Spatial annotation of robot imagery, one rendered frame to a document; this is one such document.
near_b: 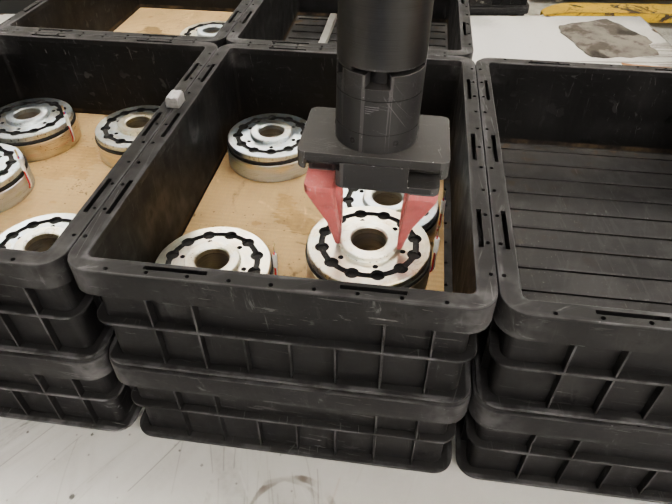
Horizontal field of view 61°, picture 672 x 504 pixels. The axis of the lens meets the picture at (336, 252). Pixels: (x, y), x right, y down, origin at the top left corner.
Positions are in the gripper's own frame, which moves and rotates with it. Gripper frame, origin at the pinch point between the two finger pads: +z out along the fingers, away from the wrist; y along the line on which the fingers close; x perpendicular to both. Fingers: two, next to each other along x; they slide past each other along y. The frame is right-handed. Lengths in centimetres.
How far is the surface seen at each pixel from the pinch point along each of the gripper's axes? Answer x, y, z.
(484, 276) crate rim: 6.5, -8.3, -2.6
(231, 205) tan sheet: -11.7, 15.4, 7.5
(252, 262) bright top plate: 0.1, 9.9, 4.4
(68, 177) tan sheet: -14.4, 35.2, 7.8
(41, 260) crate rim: 9.0, 22.2, -2.1
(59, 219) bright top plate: -3.7, 29.9, 5.0
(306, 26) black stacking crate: -64, 16, 7
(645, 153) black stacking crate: -28.7, -31.3, 6.8
